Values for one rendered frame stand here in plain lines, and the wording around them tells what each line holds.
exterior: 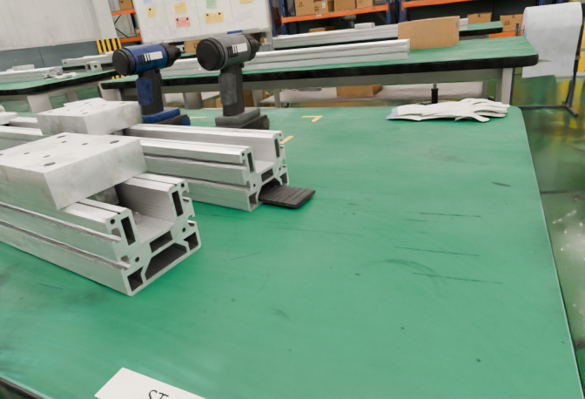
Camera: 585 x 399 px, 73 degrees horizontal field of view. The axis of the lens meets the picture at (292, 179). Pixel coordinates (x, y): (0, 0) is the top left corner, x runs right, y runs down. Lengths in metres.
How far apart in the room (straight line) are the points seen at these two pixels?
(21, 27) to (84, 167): 13.80
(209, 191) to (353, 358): 0.33
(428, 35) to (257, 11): 1.73
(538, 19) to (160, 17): 3.35
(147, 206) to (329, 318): 0.24
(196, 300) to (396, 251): 0.20
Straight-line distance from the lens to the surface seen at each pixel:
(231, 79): 0.81
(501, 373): 0.32
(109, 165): 0.47
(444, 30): 2.45
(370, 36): 3.93
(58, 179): 0.45
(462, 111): 0.90
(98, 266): 0.45
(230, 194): 0.54
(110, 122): 0.77
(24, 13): 14.39
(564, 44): 4.04
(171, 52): 1.01
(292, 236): 0.46
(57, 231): 0.49
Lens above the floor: 1.01
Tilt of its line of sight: 22 degrees down
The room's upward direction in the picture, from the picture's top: 7 degrees counter-clockwise
